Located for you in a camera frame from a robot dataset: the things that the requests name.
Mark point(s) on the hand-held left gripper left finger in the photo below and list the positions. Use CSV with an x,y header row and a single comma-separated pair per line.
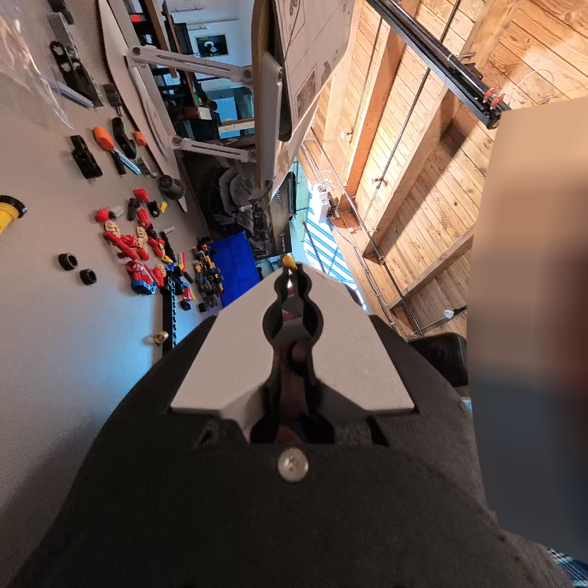
x,y
220,367

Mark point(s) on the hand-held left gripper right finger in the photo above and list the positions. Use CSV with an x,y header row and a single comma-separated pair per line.
x,y
358,367

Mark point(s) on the yellow lego pin black head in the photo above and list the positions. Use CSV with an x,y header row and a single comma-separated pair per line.
x,y
289,262

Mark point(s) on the tan lego bush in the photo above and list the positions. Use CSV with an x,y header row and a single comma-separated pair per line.
x,y
160,339

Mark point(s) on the long black lego beam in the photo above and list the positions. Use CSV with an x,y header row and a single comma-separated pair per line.
x,y
167,317

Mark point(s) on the pile of blue yellow lego parts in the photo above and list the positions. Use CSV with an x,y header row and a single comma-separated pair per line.
x,y
206,275

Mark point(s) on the pile of red lego pieces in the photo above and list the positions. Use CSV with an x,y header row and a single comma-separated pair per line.
x,y
133,243

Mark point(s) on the black lego tyre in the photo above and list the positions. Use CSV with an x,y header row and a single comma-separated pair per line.
x,y
87,277
67,262

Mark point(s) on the black lego bevel gear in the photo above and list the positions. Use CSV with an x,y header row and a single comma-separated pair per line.
x,y
171,187

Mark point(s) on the small orange lego piece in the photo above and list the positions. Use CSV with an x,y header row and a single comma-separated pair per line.
x,y
139,138

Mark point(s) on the black curved lego piece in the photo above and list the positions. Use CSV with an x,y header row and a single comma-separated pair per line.
x,y
123,138

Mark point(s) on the orange tipped lego shaft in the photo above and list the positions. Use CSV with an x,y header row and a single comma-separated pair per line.
x,y
103,138

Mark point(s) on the yellow lego wheel hub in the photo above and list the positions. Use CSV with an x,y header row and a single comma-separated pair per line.
x,y
7,213

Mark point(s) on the small black lego connector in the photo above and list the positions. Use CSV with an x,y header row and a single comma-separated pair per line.
x,y
112,97

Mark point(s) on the grey lego beam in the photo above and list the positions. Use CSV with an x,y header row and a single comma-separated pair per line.
x,y
60,28

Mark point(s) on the dark leather seat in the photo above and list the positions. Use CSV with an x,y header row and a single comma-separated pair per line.
x,y
441,360

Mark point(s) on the blue bin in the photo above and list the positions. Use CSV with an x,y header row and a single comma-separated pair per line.
x,y
239,266

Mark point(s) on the skylight window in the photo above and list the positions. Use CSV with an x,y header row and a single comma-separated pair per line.
x,y
324,241

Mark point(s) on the black cardboard box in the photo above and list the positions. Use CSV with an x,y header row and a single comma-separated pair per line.
x,y
281,220

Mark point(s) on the white curved board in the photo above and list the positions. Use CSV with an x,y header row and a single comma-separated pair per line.
x,y
151,119

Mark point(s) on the grey monitor back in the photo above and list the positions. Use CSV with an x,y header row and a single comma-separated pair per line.
x,y
271,115

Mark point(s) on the blue plaid shirt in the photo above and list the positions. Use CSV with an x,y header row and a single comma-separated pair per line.
x,y
572,569

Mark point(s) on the clear plastic bag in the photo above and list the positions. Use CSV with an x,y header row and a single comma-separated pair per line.
x,y
27,69

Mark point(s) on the white wall device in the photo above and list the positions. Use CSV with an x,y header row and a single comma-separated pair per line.
x,y
322,203

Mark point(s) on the dark wall picture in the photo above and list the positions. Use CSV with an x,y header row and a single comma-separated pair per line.
x,y
212,46

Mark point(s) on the black ceiling rail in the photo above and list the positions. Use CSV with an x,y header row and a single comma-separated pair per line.
x,y
436,55

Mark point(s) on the black perforated lego frame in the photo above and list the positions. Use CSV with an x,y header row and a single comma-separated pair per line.
x,y
73,69

